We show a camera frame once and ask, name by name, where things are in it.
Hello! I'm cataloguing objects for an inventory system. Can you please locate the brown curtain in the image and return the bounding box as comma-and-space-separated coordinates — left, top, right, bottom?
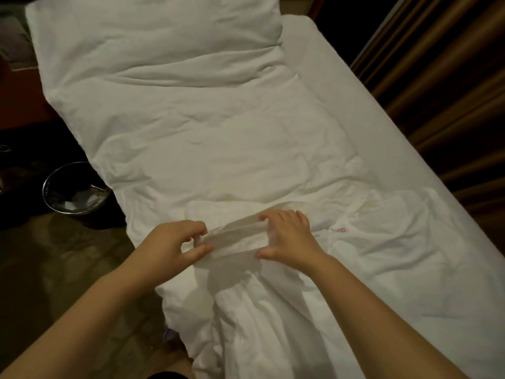
349, 0, 505, 253

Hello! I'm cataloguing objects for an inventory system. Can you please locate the person's right forearm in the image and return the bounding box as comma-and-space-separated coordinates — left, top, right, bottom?
308, 252, 470, 379

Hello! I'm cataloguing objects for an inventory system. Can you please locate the dark wooden nightstand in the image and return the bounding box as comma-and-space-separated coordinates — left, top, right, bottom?
0, 15, 60, 131

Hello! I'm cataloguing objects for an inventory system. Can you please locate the black trash bin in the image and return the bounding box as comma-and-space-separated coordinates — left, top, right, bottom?
42, 161, 112, 216

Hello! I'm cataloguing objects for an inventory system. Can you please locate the white bed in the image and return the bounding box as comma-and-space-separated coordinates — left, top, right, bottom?
280, 13, 505, 257

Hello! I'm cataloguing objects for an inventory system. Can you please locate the white duvet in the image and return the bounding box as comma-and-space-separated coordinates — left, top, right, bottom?
47, 63, 505, 379

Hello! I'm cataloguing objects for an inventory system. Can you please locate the person's left leg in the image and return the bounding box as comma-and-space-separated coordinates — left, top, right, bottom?
146, 347, 197, 379

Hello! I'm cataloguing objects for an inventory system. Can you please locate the person's right hand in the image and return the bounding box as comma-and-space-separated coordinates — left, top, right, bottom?
255, 209, 328, 273

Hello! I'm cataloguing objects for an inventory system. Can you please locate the person's left forearm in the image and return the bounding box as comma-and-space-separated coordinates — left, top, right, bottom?
0, 268, 155, 379

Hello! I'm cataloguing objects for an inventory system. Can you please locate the person's left hand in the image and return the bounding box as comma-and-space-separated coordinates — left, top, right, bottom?
130, 220, 216, 291

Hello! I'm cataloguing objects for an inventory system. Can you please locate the person's left dark sneaker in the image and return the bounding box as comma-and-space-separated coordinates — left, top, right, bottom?
161, 326, 184, 352

